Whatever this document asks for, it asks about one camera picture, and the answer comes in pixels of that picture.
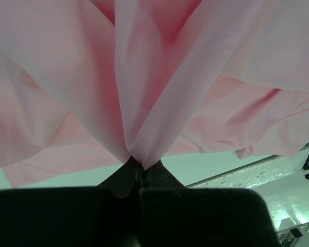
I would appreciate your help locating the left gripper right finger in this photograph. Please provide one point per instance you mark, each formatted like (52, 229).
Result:
(173, 215)

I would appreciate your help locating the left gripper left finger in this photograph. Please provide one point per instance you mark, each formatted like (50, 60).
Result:
(102, 215)

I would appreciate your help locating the pink t-shirt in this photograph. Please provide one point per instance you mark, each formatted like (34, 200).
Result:
(85, 84)

